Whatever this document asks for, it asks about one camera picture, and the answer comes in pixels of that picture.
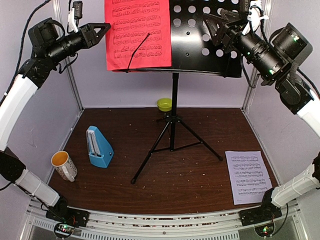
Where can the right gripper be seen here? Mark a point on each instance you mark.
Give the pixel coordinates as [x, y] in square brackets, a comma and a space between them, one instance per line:
[232, 28]

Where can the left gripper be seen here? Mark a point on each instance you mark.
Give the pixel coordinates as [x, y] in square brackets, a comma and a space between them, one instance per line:
[89, 37]

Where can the red sheet music paper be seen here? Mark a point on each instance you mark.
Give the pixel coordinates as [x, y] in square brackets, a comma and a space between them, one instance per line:
[140, 34]

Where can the black music stand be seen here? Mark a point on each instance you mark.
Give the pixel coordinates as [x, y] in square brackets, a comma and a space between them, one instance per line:
[192, 51]

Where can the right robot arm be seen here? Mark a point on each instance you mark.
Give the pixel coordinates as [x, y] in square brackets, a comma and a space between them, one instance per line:
[277, 58]

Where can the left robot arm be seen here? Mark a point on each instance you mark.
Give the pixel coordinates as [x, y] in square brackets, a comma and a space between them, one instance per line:
[48, 49]

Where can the green plastic bowl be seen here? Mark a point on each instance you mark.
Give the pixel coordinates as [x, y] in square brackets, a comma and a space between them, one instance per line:
[164, 104]

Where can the blue metronome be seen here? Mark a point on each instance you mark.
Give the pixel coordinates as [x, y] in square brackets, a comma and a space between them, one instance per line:
[100, 151]

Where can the white patterned mug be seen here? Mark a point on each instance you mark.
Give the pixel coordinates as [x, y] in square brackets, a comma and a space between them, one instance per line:
[63, 164]

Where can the white sheet music paper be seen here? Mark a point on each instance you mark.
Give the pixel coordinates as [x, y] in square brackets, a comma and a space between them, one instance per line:
[249, 177]

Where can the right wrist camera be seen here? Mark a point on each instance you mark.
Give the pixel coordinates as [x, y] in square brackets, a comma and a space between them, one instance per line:
[253, 9]

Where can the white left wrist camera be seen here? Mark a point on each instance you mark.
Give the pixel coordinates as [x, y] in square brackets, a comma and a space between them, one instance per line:
[75, 13]

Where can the right aluminium corner post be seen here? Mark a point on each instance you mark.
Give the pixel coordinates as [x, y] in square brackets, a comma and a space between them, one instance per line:
[266, 7]

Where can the aluminium corner post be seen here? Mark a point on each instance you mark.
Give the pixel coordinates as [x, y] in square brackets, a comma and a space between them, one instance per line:
[69, 70]
[266, 7]

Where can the left aluminium corner post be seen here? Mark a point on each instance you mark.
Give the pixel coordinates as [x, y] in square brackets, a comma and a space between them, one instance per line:
[69, 70]

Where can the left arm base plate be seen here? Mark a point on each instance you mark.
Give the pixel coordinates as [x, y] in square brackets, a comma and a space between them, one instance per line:
[68, 219]

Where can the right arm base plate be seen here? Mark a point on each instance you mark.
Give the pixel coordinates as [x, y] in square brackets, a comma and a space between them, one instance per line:
[262, 218]

